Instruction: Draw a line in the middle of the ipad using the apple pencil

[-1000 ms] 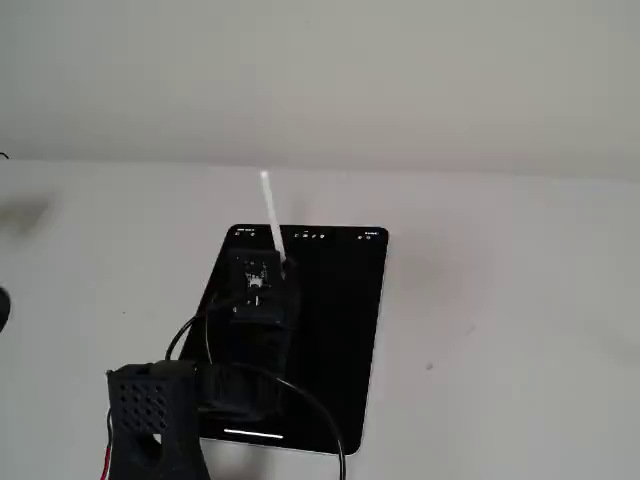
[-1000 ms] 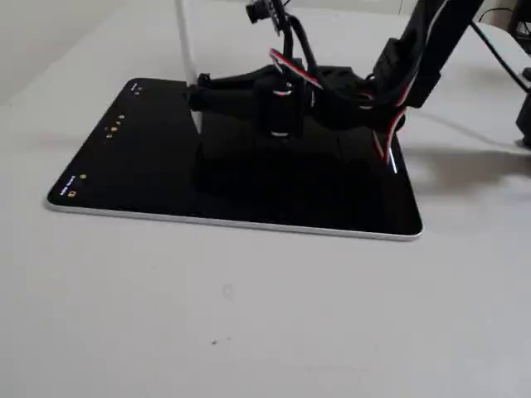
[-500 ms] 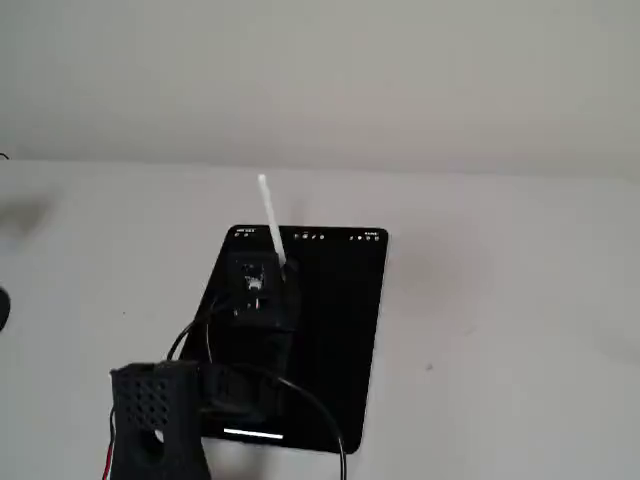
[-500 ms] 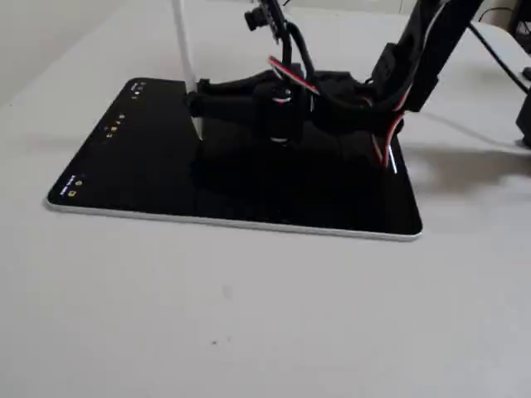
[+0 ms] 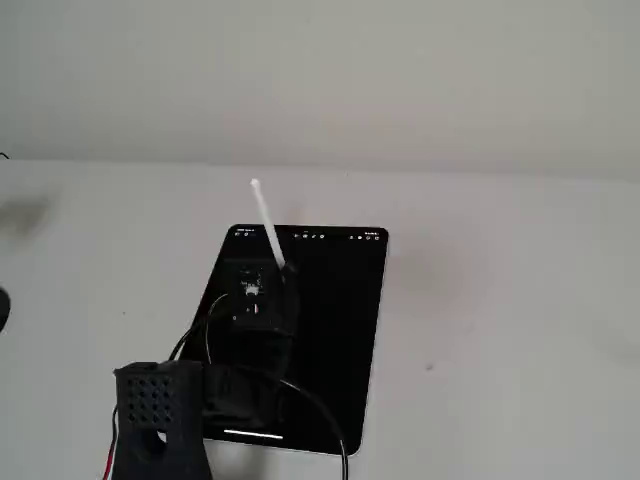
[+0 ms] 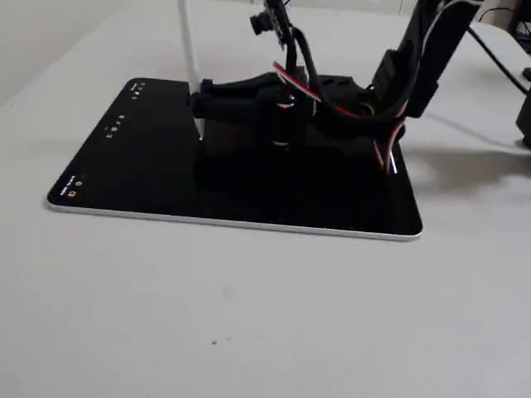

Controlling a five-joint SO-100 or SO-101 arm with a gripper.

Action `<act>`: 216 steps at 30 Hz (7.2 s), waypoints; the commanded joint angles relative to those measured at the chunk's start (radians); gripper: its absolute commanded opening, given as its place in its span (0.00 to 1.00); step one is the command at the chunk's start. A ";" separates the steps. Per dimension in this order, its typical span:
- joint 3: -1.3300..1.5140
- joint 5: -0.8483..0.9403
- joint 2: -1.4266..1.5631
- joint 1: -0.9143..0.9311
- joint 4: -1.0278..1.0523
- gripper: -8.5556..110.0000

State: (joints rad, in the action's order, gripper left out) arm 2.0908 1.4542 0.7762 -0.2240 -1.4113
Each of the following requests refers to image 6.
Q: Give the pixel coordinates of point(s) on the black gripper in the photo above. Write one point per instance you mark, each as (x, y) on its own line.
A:
(245, 93)

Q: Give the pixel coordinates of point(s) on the white stylus pencil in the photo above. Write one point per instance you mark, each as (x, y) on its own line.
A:
(188, 49)

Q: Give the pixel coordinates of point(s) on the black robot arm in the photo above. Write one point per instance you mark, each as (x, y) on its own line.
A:
(427, 58)

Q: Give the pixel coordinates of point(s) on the black screen tablet silver edge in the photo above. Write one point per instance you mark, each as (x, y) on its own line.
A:
(145, 166)

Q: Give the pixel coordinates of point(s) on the small camera module board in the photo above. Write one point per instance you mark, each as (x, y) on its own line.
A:
(271, 20)

